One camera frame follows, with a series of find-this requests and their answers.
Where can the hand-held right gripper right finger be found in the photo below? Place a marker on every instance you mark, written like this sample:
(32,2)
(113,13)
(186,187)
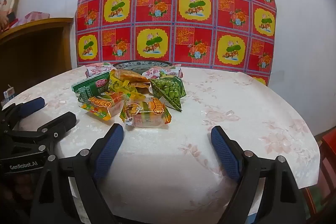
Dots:
(225,153)

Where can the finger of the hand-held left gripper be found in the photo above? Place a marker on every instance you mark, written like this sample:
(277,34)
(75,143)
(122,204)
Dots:
(31,104)
(61,121)

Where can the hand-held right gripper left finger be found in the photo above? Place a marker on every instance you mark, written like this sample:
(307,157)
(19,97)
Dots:
(110,150)

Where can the colourful fruit jelly packet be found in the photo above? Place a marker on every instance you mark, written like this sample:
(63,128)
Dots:
(147,115)
(102,107)

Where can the green pea snack packet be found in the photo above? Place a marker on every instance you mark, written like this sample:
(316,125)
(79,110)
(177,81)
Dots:
(168,90)
(89,87)

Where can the orange snack packet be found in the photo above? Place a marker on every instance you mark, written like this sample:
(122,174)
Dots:
(131,76)

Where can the blue patterned plate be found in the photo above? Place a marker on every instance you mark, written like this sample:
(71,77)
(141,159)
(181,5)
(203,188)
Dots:
(136,64)

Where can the small blue white carton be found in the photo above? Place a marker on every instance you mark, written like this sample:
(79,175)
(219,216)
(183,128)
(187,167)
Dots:
(8,94)

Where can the brown wooden cabinet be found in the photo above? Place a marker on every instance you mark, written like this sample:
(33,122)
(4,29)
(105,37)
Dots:
(34,56)

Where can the pink box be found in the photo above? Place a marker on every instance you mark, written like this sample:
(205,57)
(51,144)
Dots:
(34,16)

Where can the red chair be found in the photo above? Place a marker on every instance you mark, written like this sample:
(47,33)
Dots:
(329,148)

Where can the red floral printed wall cloth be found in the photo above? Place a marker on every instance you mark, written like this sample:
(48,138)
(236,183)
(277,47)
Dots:
(157,11)

